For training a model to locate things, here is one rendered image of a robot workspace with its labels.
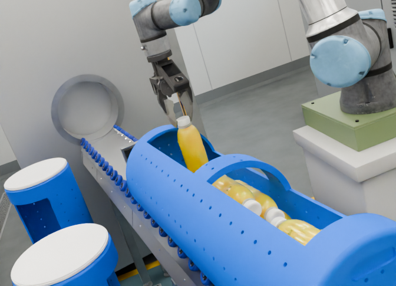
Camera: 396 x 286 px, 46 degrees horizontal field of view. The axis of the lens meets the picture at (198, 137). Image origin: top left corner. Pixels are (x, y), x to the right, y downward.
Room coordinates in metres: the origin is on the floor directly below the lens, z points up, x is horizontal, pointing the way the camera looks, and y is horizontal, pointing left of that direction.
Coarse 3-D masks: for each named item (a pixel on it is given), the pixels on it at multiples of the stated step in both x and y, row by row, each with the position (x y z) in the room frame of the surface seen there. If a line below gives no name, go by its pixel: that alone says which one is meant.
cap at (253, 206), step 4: (248, 200) 0.87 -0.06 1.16; (252, 200) 0.87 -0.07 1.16; (244, 204) 0.87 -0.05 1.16; (248, 204) 0.86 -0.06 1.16; (252, 204) 0.86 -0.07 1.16; (256, 204) 0.86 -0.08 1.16; (248, 208) 0.85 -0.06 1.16; (252, 208) 0.86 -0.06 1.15; (256, 208) 0.86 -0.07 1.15; (260, 208) 0.86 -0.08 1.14; (256, 212) 0.86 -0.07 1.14; (260, 212) 0.86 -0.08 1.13
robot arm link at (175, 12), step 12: (168, 0) 1.22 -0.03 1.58; (180, 0) 1.19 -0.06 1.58; (192, 0) 1.20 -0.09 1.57; (156, 12) 1.23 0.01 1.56; (168, 12) 1.20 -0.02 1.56; (180, 12) 1.18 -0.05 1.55; (192, 12) 1.19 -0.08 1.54; (156, 24) 1.24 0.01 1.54; (168, 24) 1.22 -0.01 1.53; (180, 24) 1.21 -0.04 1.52
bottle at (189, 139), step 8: (184, 128) 1.26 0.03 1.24; (192, 128) 1.26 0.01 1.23; (184, 136) 1.25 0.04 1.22; (192, 136) 1.25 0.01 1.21; (200, 136) 1.27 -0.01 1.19; (184, 144) 1.25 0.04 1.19; (192, 144) 1.24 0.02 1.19; (200, 144) 1.25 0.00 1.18; (184, 152) 1.25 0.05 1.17; (192, 152) 1.24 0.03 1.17; (200, 152) 1.25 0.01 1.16; (184, 160) 1.27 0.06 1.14; (192, 160) 1.24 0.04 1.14; (200, 160) 1.24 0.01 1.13; (208, 160) 1.27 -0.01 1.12; (192, 168) 1.25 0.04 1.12
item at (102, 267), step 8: (112, 240) 1.17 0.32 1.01; (112, 248) 1.14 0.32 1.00; (104, 256) 1.09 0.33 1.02; (112, 256) 1.12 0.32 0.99; (96, 264) 1.06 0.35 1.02; (104, 264) 1.08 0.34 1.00; (112, 264) 1.11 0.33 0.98; (80, 272) 1.04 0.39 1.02; (88, 272) 1.04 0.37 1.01; (96, 272) 1.05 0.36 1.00; (104, 272) 1.07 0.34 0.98; (64, 280) 1.02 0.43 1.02; (72, 280) 1.02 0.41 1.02; (80, 280) 1.03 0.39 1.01; (88, 280) 1.04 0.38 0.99; (96, 280) 1.05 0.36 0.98; (104, 280) 1.06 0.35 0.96
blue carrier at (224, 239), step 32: (160, 128) 1.34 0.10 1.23; (128, 160) 1.31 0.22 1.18; (160, 160) 1.13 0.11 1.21; (224, 160) 0.95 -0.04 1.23; (256, 160) 0.95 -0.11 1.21; (160, 192) 1.03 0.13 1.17; (192, 192) 0.91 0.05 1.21; (288, 192) 0.97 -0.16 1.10; (160, 224) 1.05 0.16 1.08; (192, 224) 0.85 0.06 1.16; (224, 224) 0.75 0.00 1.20; (256, 224) 0.69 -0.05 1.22; (320, 224) 0.87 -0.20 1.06; (352, 224) 0.58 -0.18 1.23; (384, 224) 0.57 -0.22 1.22; (192, 256) 0.85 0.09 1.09; (224, 256) 0.71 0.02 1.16; (256, 256) 0.64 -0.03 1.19; (288, 256) 0.58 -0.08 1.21; (320, 256) 0.55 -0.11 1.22; (352, 256) 0.53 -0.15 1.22; (384, 256) 0.55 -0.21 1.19
